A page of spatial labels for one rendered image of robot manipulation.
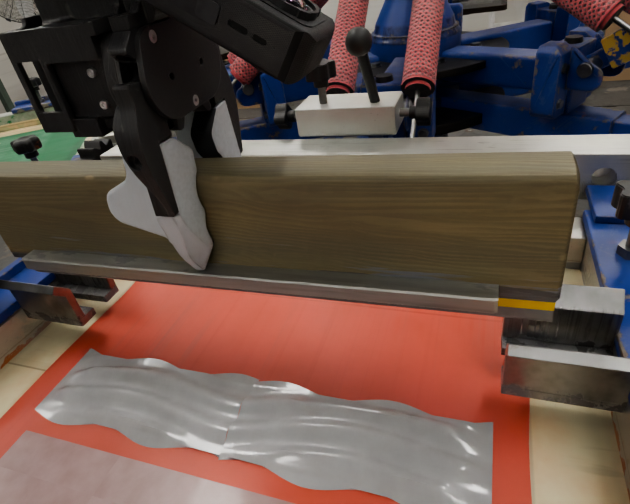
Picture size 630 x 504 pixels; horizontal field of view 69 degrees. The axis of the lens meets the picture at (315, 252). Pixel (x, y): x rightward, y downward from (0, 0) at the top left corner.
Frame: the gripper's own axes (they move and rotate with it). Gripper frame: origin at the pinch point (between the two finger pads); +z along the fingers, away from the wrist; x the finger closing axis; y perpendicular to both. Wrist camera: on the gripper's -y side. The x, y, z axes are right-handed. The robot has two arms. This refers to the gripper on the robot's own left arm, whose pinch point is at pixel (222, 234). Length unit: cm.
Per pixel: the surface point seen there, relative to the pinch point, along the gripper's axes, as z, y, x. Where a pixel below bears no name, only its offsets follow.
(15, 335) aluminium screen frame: 12.0, 25.2, 2.4
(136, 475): 13.6, 5.1, 10.8
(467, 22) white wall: 60, 4, -415
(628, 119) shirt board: 16, -39, -64
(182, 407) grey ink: 12.9, 4.4, 5.4
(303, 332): 13.5, -2.0, -4.7
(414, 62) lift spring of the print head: 1.3, -5.8, -48.5
